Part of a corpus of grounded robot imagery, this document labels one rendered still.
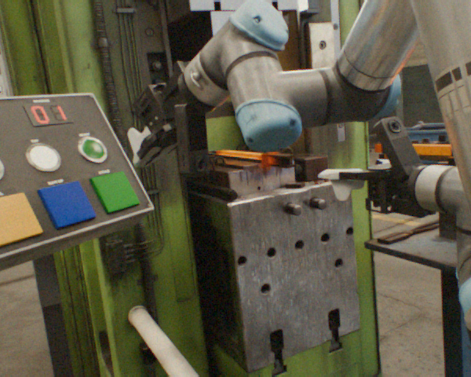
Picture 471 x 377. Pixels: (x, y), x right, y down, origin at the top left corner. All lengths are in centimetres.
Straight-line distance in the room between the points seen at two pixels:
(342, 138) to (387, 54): 100
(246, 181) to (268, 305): 32
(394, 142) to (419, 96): 924
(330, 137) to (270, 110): 96
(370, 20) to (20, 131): 62
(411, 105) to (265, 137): 965
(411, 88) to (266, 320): 914
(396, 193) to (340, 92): 31
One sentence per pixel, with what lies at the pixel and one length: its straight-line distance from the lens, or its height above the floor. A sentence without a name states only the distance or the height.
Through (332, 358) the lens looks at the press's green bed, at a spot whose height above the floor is 41.
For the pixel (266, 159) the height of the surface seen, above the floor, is 100.
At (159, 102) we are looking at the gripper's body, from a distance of 74.
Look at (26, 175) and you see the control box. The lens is 86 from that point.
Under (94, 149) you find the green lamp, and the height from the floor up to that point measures 109.
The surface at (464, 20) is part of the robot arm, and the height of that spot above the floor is 117.
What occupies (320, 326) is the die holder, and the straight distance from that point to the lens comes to 136.
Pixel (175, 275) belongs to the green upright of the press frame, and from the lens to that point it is 132.
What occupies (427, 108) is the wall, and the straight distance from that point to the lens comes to 1000.
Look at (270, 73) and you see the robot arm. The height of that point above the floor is 118.
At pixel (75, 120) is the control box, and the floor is 115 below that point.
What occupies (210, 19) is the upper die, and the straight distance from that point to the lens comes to 118.
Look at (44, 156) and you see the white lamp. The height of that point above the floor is 109.
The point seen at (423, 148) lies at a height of 99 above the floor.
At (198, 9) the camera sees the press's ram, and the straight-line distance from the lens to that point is 117.
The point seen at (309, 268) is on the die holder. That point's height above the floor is 69.
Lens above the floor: 115
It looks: 11 degrees down
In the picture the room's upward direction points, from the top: 6 degrees counter-clockwise
